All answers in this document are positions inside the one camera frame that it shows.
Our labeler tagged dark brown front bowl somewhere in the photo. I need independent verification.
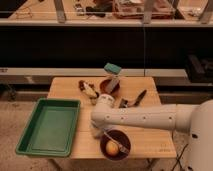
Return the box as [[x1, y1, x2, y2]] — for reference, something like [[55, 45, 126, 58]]
[[100, 130, 131, 161]]

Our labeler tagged brown white plush toy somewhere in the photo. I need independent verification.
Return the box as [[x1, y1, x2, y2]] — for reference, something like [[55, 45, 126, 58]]
[[79, 80, 99, 105]]

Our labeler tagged grey cloth towel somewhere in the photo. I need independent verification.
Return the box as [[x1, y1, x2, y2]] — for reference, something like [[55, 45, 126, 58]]
[[91, 123, 105, 139]]

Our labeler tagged dark equipment box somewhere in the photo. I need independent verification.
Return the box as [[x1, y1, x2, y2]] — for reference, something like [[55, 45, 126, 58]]
[[185, 55, 213, 83]]

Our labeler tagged small dark metal cup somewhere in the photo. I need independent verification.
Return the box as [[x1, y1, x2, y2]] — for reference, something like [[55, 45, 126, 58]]
[[119, 98, 129, 108]]

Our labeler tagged black handled knife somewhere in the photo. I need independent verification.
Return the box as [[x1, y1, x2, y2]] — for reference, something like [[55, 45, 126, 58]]
[[133, 90, 147, 106]]

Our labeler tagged wooden table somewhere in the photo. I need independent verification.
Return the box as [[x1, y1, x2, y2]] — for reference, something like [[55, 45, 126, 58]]
[[48, 77, 176, 159]]

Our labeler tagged green topped sponge brush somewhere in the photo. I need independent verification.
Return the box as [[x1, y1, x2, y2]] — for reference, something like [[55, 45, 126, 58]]
[[104, 63, 121, 94]]

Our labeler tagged metal spoon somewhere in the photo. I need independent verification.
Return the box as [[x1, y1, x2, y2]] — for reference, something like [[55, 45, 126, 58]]
[[104, 132, 130, 154]]

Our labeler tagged green plastic tray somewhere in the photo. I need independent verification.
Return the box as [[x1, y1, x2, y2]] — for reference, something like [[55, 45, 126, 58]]
[[16, 98, 81, 157]]

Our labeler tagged brown rear bowl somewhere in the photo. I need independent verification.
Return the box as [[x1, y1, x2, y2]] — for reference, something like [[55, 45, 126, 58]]
[[99, 78, 121, 98]]

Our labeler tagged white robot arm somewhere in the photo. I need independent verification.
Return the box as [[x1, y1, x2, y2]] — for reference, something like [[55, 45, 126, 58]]
[[91, 94, 213, 171]]

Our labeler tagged yellow round fruit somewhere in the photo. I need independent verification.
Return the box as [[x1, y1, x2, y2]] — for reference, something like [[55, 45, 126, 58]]
[[106, 141, 119, 156]]

